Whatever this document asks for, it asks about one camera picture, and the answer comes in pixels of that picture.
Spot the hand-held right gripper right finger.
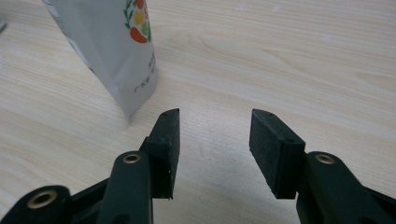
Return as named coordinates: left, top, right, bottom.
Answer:
left=248, top=108, right=390, bottom=224

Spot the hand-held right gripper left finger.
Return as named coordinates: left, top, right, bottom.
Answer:
left=96, top=107, right=181, bottom=224

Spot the white and blue pouch bag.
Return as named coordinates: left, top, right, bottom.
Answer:
left=41, top=0, right=159, bottom=126

